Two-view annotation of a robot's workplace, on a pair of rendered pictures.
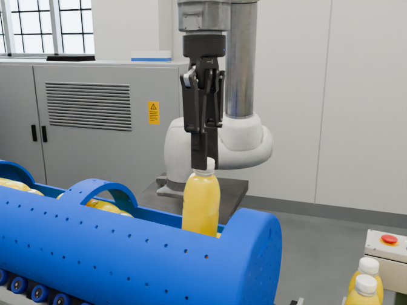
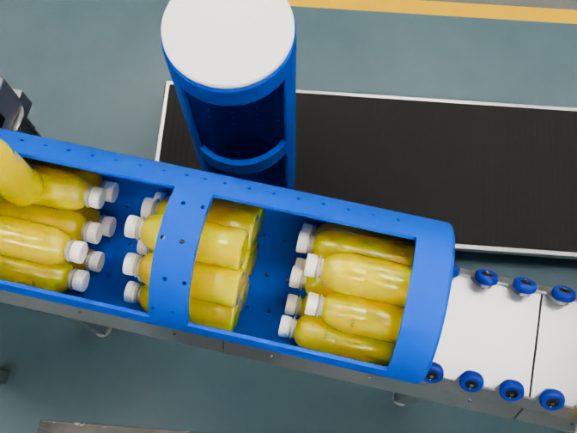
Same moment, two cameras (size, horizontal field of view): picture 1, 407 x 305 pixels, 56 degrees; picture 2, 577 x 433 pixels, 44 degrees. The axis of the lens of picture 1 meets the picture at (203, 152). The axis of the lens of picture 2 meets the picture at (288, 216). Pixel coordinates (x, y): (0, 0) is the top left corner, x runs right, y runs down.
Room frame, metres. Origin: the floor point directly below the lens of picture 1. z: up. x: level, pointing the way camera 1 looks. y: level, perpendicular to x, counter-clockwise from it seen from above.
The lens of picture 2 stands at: (1.22, 0.36, 2.33)
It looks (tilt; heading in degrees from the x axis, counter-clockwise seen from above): 72 degrees down; 167
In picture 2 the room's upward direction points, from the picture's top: 1 degrees counter-clockwise
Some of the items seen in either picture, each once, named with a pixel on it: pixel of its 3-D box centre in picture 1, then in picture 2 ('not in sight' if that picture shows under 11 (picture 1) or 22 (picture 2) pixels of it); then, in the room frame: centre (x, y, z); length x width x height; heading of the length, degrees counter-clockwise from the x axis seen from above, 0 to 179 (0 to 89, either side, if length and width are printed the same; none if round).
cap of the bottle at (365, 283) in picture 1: (366, 284); not in sight; (0.66, -0.32, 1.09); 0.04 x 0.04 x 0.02
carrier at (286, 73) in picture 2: not in sight; (242, 119); (0.39, 0.44, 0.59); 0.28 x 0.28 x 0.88
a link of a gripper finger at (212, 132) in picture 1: (209, 144); not in sight; (0.70, -0.01, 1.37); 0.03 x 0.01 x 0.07; 63
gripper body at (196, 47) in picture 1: (204, 61); not in sight; (0.68, 0.00, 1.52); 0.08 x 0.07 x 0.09; 153
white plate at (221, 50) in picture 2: not in sight; (227, 27); (0.39, 0.44, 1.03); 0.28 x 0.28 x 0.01
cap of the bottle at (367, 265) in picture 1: (369, 265); not in sight; (0.72, -0.36, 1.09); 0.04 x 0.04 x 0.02
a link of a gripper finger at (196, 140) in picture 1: (194, 138); not in sight; (0.64, 0.02, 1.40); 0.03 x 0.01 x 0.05; 153
